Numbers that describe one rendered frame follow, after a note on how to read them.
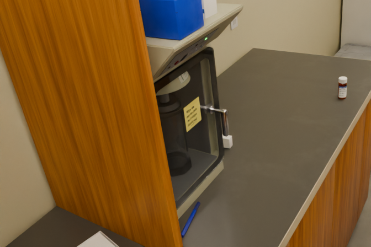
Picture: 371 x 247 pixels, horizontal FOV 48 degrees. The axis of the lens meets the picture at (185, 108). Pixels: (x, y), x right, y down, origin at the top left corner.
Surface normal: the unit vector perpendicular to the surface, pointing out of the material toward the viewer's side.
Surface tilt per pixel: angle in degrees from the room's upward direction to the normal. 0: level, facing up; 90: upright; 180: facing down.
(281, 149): 0
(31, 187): 90
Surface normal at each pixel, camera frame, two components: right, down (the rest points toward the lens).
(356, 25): -0.56, 0.46
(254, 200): -0.13, -0.87
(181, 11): 0.82, 0.18
